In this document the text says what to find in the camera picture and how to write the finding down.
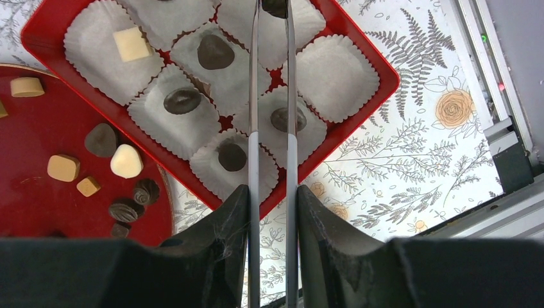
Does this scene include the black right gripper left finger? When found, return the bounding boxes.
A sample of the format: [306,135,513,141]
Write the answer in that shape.
[1,185,250,307]

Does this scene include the caramel round chocolate top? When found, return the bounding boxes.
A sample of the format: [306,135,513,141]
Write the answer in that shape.
[10,77,45,98]

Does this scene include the dark chocolate tray front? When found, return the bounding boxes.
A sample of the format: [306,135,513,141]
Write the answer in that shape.
[217,143,247,172]

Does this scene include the dark round chocolate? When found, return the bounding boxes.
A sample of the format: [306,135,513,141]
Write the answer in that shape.
[270,107,307,133]

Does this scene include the round red plate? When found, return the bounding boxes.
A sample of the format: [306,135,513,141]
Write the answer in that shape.
[1,64,174,246]

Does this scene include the white round chocolate right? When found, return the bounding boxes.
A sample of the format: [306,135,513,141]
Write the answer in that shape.
[110,144,144,179]

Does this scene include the dark oval chocolate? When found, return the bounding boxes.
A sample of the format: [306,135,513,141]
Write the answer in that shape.
[163,87,201,115]

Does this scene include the floral table cloth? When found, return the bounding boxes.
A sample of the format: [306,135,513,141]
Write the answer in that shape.
[305,1,502,240]

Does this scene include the metal tongs with clear tips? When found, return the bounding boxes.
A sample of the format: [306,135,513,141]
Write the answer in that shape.
[248,1,299,307]

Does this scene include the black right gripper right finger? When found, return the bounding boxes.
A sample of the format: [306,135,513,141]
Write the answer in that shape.
[297,185,543,307]

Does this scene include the red chocolate box tray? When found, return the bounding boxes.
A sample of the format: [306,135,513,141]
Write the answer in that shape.
[21,1,400,210]

